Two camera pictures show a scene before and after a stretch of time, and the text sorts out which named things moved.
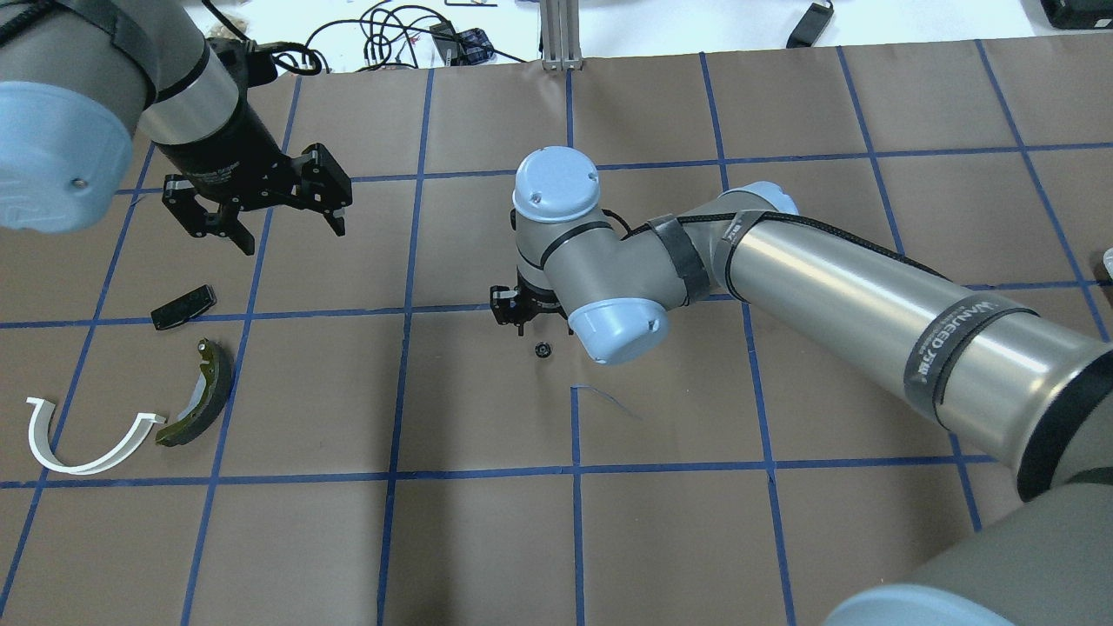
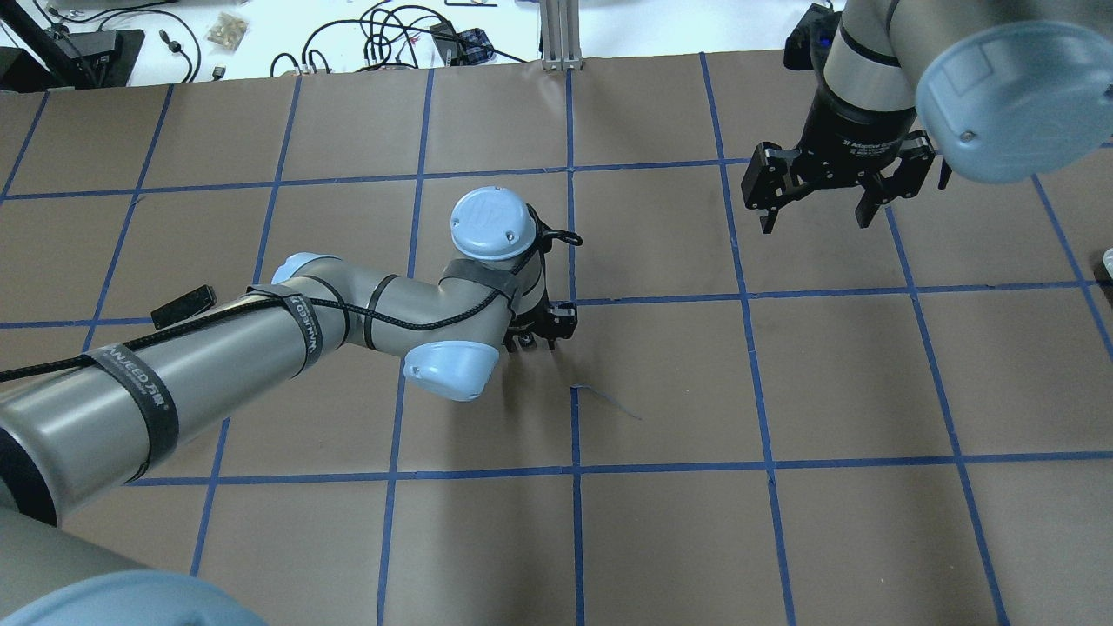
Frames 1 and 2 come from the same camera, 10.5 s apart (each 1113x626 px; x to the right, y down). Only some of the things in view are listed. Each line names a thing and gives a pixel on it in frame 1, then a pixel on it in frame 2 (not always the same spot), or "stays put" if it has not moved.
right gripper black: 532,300 → 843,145
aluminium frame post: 561,45 stays put
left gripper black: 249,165 → 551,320
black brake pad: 183,308 stays put
